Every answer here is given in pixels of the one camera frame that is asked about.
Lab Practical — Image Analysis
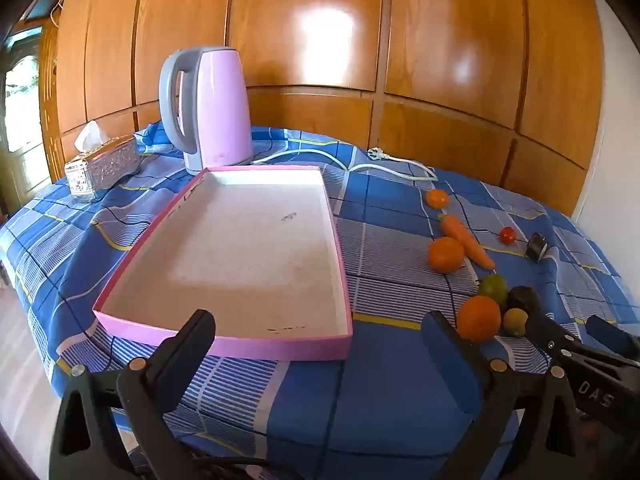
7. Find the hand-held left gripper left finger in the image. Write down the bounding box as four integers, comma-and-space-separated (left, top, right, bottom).
48, 309, 221, 480

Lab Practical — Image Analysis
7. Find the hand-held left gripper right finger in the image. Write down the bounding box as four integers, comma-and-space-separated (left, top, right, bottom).
421, 310, 581, 480

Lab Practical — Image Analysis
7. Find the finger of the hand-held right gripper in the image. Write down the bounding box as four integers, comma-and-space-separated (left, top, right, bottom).
586, 314, 640, 362
525, 312, 597, 362

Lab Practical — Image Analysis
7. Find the small yellow-green fruit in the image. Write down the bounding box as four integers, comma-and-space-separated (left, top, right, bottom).
502, 307, 529, 338

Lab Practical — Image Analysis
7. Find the dark avocado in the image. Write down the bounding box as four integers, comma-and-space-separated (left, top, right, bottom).
507, 286, 541, 317

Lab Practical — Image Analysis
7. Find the large orange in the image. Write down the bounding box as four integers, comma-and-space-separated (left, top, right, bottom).
457, 295, 502, 343
428, 236, 466, 274

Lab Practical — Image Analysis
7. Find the green mango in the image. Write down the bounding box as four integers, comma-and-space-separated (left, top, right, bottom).
477, 274, 509, 308

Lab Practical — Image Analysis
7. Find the cut eggplant piece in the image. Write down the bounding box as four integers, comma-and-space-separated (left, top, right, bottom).
526, 232, 550, 262

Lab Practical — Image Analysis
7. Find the pink shallow cardboard box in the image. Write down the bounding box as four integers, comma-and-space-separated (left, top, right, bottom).
93, 165, 354, 362

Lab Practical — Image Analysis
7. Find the orange carrot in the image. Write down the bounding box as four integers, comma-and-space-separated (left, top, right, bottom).
439, 214, 497, 271

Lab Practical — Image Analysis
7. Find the blue plaid cloth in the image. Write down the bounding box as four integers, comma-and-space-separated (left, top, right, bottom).
0, 120, 640, 461

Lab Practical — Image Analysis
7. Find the silver patterned tissue box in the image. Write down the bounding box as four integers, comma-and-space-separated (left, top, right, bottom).
64, 135, 142, 203

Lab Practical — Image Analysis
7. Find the white tissue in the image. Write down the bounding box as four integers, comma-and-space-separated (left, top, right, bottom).
74, 121, 110, 153

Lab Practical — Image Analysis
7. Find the pink electric kettle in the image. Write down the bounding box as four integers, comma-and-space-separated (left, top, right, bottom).
159, 46, 253, 176

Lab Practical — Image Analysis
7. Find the wooden panelled wardrobe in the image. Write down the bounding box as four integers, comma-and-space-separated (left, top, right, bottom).
40, 0, 606, 216

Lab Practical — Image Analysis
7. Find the white power cable with plug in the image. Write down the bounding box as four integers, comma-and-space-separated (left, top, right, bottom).
250, 147, 439, 182

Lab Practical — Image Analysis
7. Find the window with wooden frame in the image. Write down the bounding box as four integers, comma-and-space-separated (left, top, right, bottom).
0, 10, 56, 201

